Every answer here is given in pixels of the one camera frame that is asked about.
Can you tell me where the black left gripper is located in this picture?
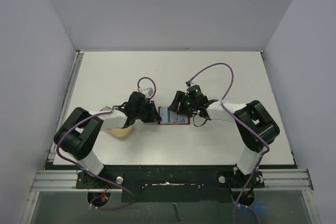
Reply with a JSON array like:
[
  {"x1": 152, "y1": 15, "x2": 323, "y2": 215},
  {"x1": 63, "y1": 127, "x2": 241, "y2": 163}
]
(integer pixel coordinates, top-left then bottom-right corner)
[{"x1": 134, "y1": 100, "x2": 161, "y2": 123}]

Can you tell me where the aluminium rail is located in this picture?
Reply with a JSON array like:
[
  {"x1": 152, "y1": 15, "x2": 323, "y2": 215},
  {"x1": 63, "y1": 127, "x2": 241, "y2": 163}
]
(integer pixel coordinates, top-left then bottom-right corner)
[
  {"x1": 47, "y1": 49, "x2": 85, "y2": 162},
  {"x1": 31, "y1": 169, "x2": 313, "y2": 192}
]

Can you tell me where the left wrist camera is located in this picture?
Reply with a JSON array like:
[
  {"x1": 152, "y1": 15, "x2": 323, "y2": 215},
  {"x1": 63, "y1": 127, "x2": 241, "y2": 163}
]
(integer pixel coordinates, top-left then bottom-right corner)
[{"x1": 138, "y1": 87, "x2": 154, "y2": 99}]

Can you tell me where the aluminium front rail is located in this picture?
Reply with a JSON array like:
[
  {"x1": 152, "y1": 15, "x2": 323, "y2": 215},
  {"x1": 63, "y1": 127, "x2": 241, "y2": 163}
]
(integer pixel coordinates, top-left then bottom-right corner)
[{"x1": 31, "y1": 169, "x2": 313, "y2": 192}]

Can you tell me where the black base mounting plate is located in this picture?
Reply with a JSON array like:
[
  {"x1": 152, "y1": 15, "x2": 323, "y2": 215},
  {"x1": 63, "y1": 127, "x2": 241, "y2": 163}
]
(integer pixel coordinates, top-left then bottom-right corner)
[{"x1": 76, "y1": 165, "x2": 265, "y2": 203}]

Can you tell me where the beige oval tray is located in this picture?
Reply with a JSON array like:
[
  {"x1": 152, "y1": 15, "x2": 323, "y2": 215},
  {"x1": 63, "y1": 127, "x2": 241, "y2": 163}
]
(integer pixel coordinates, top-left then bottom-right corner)
[{"x1": 107, "y1": 125, "x2": 133, "y2": 140}]

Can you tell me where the red leather card holder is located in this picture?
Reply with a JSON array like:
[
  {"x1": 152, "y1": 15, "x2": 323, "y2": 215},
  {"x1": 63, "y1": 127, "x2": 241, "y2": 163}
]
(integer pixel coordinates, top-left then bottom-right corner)
[{"x1": 159, "y1": 106, "x2": 190, "y2": 125}]

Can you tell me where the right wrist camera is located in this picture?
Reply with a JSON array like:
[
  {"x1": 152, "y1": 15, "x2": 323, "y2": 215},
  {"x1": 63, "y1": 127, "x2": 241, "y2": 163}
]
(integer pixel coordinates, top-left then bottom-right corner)
[{"x1": 185, "y1": 79, "x2": 196, "y2": 87}]

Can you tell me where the silver VIP card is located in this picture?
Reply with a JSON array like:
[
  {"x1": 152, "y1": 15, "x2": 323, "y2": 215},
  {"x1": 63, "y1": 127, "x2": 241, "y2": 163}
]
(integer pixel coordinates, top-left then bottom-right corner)
[{"x1": 174, "y1": 114, "x2": 190, "y2": 124}]

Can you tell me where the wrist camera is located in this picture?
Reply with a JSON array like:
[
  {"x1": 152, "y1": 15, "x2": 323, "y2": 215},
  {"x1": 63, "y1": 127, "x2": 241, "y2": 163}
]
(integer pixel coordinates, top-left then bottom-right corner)
[
  {"x1": 185, "y1": 79, "x2": 196, "y2": 87},
  {"x1": 138, "y1": 87, "x2": 154, "y2": 99}
]

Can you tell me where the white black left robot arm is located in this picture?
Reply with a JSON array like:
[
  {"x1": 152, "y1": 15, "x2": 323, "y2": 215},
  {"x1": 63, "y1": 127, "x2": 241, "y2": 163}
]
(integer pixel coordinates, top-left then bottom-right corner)
[{"x1": 54, "y1": 91, "x2": 161, "y2": 188}]

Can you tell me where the aluminium left rail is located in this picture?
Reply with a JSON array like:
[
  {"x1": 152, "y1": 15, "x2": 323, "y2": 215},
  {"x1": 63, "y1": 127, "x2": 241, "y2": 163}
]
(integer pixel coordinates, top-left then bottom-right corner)
[{"x1": 47, "y1": 49, "x2": 85, "y2": 162}]

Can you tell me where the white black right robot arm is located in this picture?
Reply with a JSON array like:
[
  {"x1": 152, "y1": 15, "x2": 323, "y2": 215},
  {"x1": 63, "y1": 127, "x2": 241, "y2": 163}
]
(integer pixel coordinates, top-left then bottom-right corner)
[{"x1": 168, "y1": 85, "x2": 280, "y2": 187}]

